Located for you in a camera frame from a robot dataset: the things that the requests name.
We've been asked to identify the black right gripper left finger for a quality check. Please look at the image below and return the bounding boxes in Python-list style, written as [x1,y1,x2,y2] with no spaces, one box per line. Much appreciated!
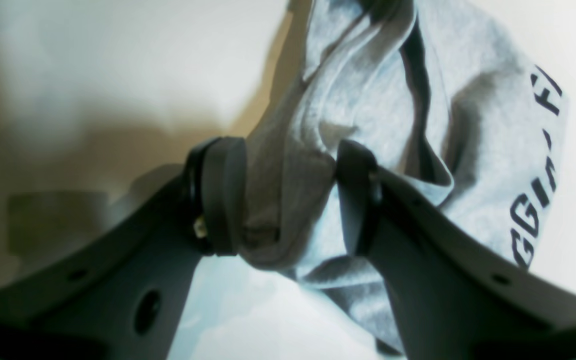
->
[0,137,247,360]

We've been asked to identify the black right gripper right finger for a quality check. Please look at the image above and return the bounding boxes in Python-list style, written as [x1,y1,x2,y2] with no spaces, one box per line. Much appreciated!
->
[337,140,576,360]

